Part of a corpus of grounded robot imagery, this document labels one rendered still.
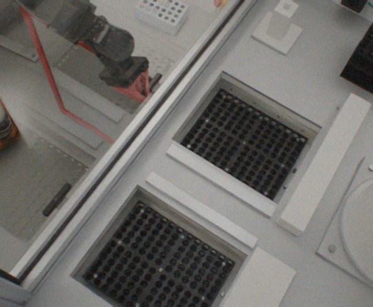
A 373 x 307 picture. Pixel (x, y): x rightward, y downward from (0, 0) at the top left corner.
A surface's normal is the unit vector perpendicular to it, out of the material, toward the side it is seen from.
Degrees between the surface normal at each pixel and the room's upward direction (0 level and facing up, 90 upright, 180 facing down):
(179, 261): 0
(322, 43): 0
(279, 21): 90
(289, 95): 0
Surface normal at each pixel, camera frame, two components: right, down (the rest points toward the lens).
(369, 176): 0.08, -0.40
